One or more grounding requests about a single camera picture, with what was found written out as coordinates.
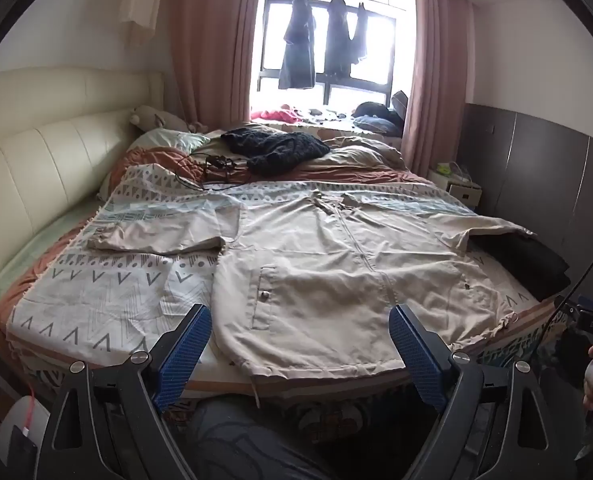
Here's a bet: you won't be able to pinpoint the person's grey patterned pants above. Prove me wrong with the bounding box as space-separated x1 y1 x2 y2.
186 395 427 480

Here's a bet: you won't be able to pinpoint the black framed window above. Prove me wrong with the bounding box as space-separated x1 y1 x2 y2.
259 0 397 106

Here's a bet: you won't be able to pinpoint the black knit sweater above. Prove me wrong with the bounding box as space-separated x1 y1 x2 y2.
220 127 331 176

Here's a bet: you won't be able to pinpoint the geometric patterned blanket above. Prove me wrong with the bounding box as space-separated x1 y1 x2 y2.
6 164 552 396

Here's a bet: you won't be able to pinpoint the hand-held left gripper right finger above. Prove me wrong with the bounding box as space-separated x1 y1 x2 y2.
389 304 585 480

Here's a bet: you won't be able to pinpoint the black charger cable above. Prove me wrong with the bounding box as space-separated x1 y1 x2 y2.
174 152 242 191

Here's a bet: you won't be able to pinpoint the orange and beige quilt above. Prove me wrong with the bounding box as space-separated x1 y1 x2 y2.
99 122 427 201

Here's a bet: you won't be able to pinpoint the black folded cloth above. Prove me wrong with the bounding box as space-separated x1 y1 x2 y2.
469 234 572 296

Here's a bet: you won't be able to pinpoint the pink curtain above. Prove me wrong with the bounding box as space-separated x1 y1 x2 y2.
404 0 472 173
164 0 267 133

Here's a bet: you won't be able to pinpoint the dark blue clothes pile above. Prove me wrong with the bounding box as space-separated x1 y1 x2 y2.
351 101 405 133

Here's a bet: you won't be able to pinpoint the white hanging garment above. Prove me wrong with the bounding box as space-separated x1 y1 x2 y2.
119 0 164 48

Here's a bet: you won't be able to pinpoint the small dark hanging garment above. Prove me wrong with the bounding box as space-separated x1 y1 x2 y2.
351 2 369 66

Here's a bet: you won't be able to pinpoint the beige jacket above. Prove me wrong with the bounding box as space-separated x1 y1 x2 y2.
87 187 537 378

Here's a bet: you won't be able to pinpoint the pink cable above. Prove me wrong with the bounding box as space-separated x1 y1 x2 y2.
19 385 38 436

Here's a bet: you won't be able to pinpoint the white nightstand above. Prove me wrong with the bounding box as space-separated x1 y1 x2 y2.
429 165 482 208

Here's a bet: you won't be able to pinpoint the red cloth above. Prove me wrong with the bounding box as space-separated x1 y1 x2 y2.
250 105 302 123

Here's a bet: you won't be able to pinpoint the dark grey cushion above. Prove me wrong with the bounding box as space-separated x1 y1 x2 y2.
391 91 410 121

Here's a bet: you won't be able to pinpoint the cream padded headboard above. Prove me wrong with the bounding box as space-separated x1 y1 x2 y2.
0 66 164 306

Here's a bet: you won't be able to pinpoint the light green pillow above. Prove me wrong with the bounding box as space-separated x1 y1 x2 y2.
129 128 212 155

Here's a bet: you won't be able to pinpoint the light green bed sheet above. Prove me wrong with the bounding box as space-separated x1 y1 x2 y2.
0 195 107 306

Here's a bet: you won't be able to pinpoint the beige stuffed toy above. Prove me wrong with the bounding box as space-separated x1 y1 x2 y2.
129 105 207 133

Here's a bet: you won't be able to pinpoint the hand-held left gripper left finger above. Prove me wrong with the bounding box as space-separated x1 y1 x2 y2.
41 304 213 480

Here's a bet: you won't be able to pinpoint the white round device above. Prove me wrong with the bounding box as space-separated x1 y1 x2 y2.
0 395 52 466

